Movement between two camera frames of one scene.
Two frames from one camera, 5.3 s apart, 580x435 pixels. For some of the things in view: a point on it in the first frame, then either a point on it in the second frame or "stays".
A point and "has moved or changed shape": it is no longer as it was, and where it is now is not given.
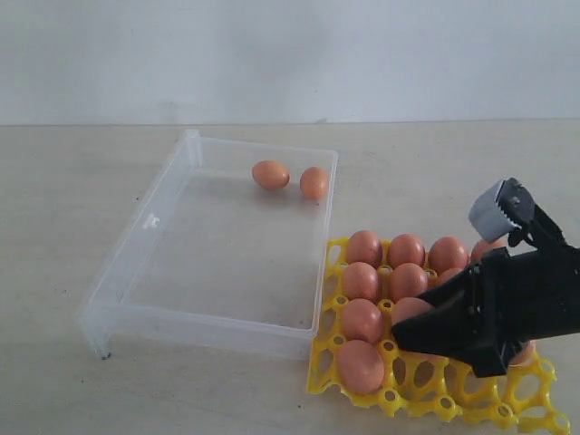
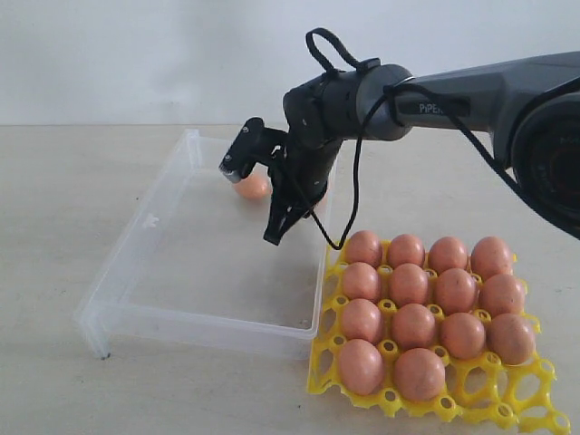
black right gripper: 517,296 to 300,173
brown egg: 314,182 has moved or changed shape
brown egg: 363,246 stays
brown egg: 361,282 stays
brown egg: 406,248 stays
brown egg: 362,366 stays
